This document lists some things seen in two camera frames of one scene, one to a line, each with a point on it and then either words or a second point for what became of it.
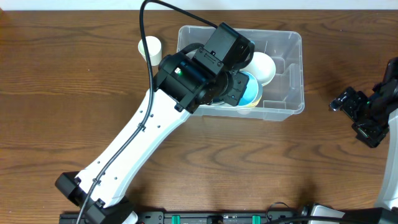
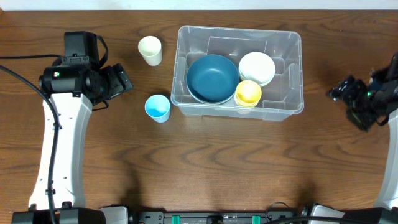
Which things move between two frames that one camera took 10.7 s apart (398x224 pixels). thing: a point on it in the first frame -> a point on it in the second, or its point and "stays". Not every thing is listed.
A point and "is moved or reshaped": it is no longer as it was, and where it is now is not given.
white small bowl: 263,66 stays
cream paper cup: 154,46 stays
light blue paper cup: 251,92 is moved or reshaped
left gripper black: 237,90 -> 116,82
